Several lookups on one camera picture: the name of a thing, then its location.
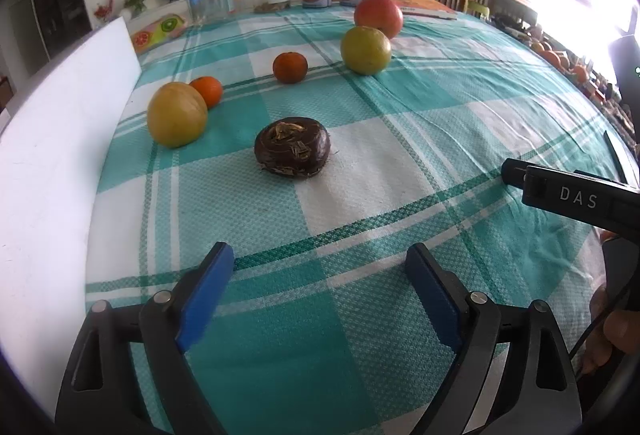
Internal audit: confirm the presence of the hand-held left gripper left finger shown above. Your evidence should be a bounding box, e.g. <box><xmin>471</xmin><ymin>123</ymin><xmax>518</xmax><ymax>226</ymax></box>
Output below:
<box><xmin>55</xmin><ymin>241</ymin><xmax>236</xmax><ymax>435</ymax></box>

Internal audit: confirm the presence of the dark brown water chestnut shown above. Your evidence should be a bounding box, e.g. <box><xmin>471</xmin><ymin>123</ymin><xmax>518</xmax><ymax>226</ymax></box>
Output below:
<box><xmin>253</xmin><ymin>116</ymin><xmax>331</xmax><ymax>177</ymax></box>

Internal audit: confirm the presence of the yellow-green orange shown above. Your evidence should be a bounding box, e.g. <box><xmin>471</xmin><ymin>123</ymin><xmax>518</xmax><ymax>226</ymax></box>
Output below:
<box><xmin>340</xmin><ymin>26</ymin><xmax>392</xmax><ymax>76</ymax></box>

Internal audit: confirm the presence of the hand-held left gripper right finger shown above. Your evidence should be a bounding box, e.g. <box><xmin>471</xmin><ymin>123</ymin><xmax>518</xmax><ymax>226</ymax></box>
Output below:
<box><xmin>405</xmin><ymin>242</ymin><xmax>583</xmax><ymax>435</ymax></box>

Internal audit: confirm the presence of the green checkered tablecloth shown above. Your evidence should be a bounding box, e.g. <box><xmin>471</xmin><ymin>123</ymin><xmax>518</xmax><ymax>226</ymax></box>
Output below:
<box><xmin>85</xmin><ymin>4</ymin><xmax>640</xmax><ymax>435</ymax></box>

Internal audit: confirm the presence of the fruit print mat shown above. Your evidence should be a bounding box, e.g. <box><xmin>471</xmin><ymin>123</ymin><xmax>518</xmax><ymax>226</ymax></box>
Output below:
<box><xmin>130</xmin><ymin>12</ymin><xmax>187</xmax><ymax>54</ymax></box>

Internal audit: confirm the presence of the orange book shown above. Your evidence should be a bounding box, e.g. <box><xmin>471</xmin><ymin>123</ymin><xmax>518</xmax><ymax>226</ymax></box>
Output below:
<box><xmin>367</xmin><ymin>0</ymin><xmax>459</xmax><ymax>21</ymax></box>

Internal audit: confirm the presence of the yellow-green orange fruit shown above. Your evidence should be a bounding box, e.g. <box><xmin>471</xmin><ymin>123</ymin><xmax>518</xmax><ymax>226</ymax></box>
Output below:
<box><xmin>146</xmin><ymin>82</ymin><xmax>209</xmax><ymax>149</ymax></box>

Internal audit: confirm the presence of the white cardboard box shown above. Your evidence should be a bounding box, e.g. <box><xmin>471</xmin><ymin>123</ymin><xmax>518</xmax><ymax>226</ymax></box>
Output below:
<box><xmin>0</xmin><ymin>15</ymin><xmax>143</xmax><ymax>418</ymax></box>

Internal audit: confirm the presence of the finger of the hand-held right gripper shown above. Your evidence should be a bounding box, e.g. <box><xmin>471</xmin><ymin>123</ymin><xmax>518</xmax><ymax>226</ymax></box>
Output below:
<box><xmin>501</xmin><ymin>158</ymin><xmax>531</xmax><ymax>187</ymax></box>
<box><xmin>603</xmin><ymin>130</ymin><xmax>630</xmax><ymax>187</ymax></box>

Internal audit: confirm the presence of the dark orange tangerine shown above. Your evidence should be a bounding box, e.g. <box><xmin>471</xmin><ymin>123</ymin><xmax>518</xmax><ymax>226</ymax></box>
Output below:
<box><xmin>272</xmin><ymin>52</ymin><xmax>308</xmax><ymax>84</ymax></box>

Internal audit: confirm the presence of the person's right hand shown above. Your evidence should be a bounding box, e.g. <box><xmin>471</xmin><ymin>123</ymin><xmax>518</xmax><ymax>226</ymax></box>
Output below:
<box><xmin>581</xmin><ymin>282</ymin><xmax>640</xmax><ymax>378</ymax></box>

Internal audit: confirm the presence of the red apple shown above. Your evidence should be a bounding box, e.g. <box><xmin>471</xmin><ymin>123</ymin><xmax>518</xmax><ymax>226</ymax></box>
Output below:
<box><xmin>354</xmin><ymin>0</ymin><xmax>404</xmax><ymax>39</ymax></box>

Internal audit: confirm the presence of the bright orange tangerine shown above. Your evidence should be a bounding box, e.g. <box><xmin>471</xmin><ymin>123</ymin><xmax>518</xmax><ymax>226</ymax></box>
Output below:
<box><xmin>189</xmin><ymin>76</ymin><xmax>224</xmax><ymax>109</ymax></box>

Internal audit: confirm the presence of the pile of oranges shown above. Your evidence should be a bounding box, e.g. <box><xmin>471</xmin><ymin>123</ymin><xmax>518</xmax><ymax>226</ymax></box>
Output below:
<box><xmin>529</xmin><ymin>39</ymin><xmax>593</xmax><ymax>88</ymax></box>

